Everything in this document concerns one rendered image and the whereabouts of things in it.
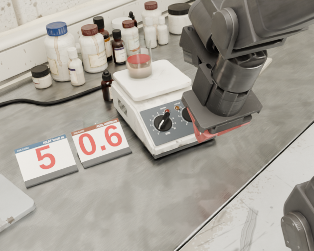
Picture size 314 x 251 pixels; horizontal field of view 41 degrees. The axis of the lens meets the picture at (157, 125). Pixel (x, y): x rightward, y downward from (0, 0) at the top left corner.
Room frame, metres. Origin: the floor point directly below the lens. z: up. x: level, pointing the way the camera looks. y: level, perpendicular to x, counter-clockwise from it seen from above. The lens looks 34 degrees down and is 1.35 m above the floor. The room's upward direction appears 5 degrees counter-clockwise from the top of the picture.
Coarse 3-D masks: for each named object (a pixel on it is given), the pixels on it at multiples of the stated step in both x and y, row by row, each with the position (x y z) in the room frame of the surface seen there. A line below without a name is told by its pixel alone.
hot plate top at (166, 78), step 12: (120, 72) 0.75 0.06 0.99; (156, 72) 0.74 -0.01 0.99; (168, 72) 0.73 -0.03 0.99; (180, 72) 0.73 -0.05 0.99; (120, 84) 0.71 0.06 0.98; (132, 84) 0.70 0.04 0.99; (144, 84) 0.69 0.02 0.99; (156, 84) 0.69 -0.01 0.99; (168, 84) 0.68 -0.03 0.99; (180, 84) 0.68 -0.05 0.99; (132, 96) 0.65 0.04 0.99; (144, 96) 0.65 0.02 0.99
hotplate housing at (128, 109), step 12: (120, 96) 0.70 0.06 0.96; (156, 96) 0.67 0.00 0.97; (168, 96) 0.67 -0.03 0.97; (180, 96) 0.67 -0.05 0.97; (120, 108) 0.71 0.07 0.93; (132, 108) 0.65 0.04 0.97; (144, 108) 0.64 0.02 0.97; (132, 120) 0.65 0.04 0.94; (144, 132) 0.60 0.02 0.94; (144, 144) 0.61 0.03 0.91; (168, 144) 0.58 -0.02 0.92; (180, 144) 0.59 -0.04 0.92; (192, 144) 0.60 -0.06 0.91; (156, 156) 0.57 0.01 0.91
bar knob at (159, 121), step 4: (160, 116) 0.62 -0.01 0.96; (164, 116) 0.61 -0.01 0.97; (168, 116) 0.61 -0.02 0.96; (156, 120) 0.62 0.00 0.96; (160, 120) 0.60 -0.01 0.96; (164, 120) 0.60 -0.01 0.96; (168, 120) 0.62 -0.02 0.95; (156, 124) 0.61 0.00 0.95; (160, 124) 0.60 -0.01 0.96; (164, 124) 0.61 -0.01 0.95; (168, 124) 0.61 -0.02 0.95; (160, 128) 0.60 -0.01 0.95; (164, 128) 0.60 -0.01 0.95; (168, 128) 0.60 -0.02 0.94
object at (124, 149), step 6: (120, 126) 0.64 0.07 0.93; (126, 144) 0.62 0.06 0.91; (78, 150) 0.60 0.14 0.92; (108, 150) 0.60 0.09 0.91; (114, 150) 0.61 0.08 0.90; (120, 150) 0.61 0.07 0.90; (126, 150) 0.60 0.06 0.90; (78, 156) 0.60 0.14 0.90; (90, 156) 0.59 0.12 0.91; (96, 156) 0.59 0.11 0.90; (102, 156) 0.59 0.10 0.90; (108, 156) 0.59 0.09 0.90; (114, 156) 0.59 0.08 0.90; (84, 162) 0.58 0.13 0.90; (90, 162) 0.58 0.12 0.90; (96, 162) 0.58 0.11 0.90
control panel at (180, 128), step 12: (156, 108) 0.64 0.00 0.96; (168, 108) 0.64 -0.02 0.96; (180, 108) 0.65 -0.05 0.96; (144, 120) 0.62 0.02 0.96; (180, 120) 0.62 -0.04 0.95; (156, 132) 0.60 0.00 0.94; (168, 132) 0.60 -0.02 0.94; (180, 132) 0.60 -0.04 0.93; (192, 132) 0.60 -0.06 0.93; (156, 144) 0.58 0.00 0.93
